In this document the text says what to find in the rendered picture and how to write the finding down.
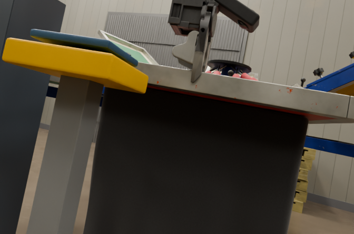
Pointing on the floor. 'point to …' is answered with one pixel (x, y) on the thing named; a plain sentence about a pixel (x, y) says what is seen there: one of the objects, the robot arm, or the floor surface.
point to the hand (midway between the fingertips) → (199, 78)
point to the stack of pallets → (299, 197)
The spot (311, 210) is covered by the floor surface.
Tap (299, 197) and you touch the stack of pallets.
